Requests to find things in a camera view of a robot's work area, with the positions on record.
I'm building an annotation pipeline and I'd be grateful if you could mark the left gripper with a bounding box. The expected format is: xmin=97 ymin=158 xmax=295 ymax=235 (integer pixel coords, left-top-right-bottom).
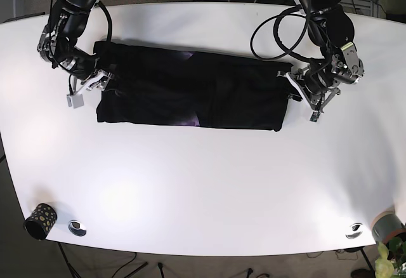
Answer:
xmin=277 ymin=63 xmax=343 ymax=122

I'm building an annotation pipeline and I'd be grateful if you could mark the left silver table grommet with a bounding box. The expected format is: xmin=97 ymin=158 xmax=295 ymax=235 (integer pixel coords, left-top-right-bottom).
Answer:
xmin=68 ymin=220 xmax=87 ymax=237

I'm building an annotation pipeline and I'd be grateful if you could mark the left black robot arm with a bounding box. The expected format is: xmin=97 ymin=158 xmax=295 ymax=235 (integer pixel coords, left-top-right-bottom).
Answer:
xmin=268 ymin=0 xmax=364 ymax=122

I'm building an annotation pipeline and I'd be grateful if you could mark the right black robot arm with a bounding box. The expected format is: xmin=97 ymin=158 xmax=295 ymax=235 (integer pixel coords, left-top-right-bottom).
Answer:
xmin=37 ymin=0 xmax=113 ymax=109

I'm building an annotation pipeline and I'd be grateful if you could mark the right silver table grommet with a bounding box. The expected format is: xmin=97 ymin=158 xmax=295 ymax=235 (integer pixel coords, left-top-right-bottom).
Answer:
xmin=344 ymin=223 xmax=364 ymax=240

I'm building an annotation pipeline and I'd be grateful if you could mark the silver table grommet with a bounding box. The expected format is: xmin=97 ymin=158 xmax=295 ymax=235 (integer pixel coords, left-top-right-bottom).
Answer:
xmin=344 ymin=223 xmax=364 ymax=240
xmin=68 ymin=220 xmax=87 ymax=237

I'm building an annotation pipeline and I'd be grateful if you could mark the black gold-dotted cup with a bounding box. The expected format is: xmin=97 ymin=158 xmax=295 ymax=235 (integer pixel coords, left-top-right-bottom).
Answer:
xmin=23 ymin=203 xmax=58 ymax=241

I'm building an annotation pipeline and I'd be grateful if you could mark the green potted plant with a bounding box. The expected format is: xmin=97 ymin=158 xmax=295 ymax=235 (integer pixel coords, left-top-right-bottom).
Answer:
xmin=375 ymin=236 xmax=405 ymax=278

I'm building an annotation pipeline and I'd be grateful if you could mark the grey flower pot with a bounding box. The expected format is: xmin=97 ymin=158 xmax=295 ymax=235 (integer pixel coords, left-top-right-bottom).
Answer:
xmin=371 ymin=211 xmax=405 ymax=244

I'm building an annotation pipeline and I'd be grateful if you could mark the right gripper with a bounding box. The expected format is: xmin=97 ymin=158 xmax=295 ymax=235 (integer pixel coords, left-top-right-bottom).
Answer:
xmin=67 ymin=69 xmax=115 ymax=109

